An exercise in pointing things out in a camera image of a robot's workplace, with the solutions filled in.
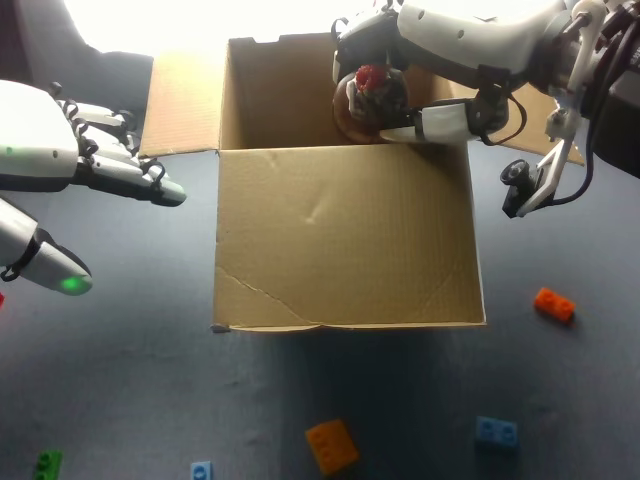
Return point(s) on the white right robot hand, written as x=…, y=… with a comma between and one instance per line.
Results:
x=450, y=35

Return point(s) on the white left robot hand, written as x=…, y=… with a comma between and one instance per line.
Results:
x=30, y=145

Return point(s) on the dark object with red top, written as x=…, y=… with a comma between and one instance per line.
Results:
x=370, y=95

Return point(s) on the brown cardboard box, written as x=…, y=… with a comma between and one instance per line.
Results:
x=350, y=225

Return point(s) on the grey table cloth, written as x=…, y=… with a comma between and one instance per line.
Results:
x=125, y=375

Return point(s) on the small orange toy brick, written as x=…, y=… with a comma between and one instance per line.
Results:
x=554, y=303

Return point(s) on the green toy brick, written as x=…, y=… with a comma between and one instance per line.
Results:
x=48, y=465

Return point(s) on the light blue toy brick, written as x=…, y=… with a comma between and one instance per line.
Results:
x=202, y=471

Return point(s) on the dull blue toy brick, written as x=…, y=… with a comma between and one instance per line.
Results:
x=496, y=434

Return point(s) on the large orange toy brick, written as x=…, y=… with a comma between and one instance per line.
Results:
x=332, y=447

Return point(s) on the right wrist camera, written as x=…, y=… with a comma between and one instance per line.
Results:
x=515, y=182

